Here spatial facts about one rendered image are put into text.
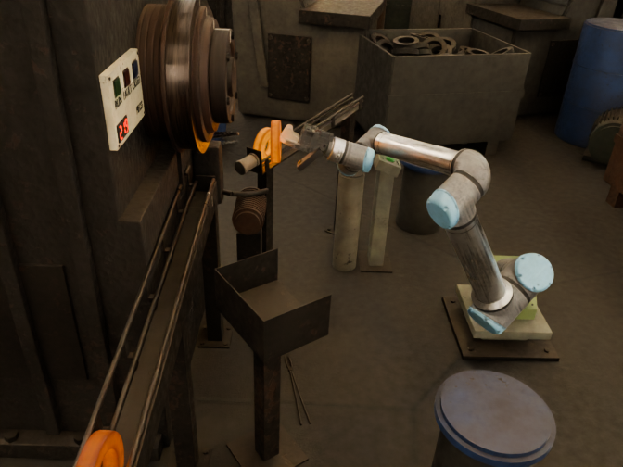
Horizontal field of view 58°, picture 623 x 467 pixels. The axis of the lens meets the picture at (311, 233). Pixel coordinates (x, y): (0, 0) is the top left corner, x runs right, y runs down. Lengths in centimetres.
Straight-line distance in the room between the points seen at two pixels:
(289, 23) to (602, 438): 339
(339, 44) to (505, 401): 324
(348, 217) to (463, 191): 99
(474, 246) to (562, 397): 80
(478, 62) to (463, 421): 289
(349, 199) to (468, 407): 127
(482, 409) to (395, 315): 102
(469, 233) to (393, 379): 73
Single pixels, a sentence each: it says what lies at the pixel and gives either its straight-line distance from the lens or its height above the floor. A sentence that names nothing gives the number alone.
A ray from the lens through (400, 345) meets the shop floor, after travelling 245.
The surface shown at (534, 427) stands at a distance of 168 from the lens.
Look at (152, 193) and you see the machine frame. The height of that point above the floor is 87.
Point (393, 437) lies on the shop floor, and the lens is 211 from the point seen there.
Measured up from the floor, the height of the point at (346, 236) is 21.
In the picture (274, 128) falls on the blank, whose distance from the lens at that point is 205.
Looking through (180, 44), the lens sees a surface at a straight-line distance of 163.
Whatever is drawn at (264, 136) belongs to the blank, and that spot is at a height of 76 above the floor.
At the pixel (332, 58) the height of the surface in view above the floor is 55.
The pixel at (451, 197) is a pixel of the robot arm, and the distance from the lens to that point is 176.
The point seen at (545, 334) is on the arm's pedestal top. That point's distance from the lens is 253.
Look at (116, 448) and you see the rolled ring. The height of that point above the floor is 70.
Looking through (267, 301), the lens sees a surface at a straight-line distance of 164.
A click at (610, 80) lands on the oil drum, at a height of 54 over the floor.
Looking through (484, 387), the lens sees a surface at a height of 43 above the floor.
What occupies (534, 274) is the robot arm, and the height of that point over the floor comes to 43.
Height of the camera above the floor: 161
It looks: 31 degrees down
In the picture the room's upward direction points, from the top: 3 degrees clockwise
